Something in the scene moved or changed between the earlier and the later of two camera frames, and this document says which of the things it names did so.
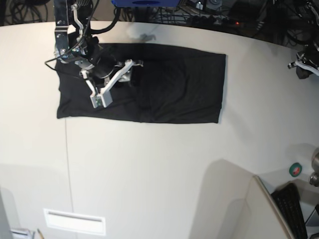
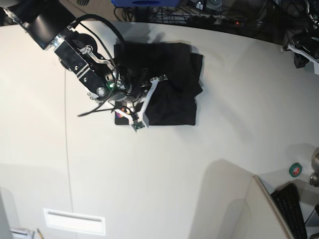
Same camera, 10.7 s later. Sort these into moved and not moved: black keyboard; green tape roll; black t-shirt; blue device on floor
Moved: black t-shirt
Not moved: blue device on floor; green tape roll; black keyboard
